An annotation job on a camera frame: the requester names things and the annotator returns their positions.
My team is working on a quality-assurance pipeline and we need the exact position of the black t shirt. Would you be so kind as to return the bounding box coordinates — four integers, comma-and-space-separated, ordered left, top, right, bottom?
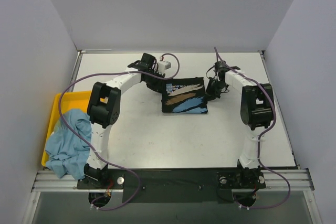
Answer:
161, 77, 208, 114

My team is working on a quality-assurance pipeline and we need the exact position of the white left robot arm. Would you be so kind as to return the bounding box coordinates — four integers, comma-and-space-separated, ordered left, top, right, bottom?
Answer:
84, 53, 171, 188

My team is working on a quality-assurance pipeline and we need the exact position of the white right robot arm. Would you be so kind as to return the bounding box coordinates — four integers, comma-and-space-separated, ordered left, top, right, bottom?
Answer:
205, 61, 276, 189

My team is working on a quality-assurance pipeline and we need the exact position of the yellow plastic bin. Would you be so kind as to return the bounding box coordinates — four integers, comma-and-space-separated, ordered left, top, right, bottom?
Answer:
41, 90, 93, 167

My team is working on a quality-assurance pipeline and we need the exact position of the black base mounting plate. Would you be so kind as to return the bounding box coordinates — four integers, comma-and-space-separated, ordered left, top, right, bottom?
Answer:
77, 169, 266, 204

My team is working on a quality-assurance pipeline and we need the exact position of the light blue t shirt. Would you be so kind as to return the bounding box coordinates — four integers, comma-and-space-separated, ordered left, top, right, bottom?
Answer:
45, 109, 91, 180

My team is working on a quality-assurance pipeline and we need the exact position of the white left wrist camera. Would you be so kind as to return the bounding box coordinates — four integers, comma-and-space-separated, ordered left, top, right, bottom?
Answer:
157, 56, 171, 73

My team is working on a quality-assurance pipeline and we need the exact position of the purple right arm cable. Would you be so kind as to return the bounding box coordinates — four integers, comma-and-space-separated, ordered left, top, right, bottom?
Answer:
214, 47, 292, 211

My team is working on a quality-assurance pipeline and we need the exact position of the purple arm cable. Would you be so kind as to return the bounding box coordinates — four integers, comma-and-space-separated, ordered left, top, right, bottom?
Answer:
58, 52, 181, 211
214, 47, 292, 211

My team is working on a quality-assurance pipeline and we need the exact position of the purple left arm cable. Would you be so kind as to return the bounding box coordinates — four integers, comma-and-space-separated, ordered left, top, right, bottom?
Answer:
58, 52, 181, 211

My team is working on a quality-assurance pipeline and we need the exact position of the aluminium front rail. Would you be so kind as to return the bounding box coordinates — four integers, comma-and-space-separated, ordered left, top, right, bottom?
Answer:
31, 169, 314, 193

